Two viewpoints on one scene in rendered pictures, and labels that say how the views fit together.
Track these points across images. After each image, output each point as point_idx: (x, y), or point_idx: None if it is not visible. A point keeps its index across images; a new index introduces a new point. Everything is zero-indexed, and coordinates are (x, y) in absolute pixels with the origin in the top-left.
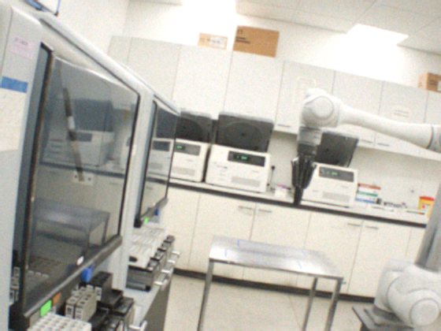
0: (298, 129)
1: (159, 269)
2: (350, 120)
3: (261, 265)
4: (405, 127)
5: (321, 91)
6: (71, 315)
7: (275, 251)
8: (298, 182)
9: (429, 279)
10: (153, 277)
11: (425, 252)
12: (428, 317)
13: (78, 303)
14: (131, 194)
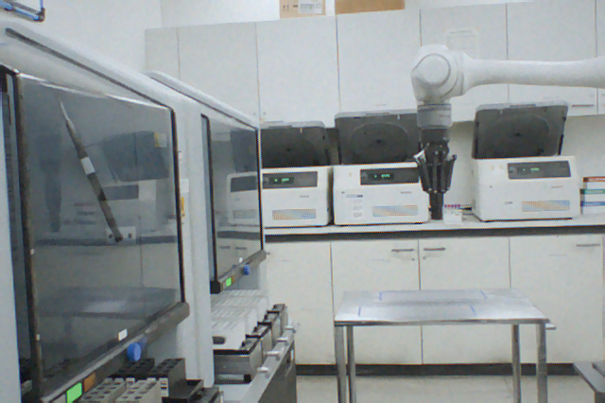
0: (417, 111)
1: (263, 351)
2: (483, 79)
3: (411, 319)
4: (585, 65)
5: (439, 47)
6: None
7: (437, 297)
8: (430, 185)
9: None
10: (253, 361)
11: None
12: None
13: (131, 399)
14: (195, 246)
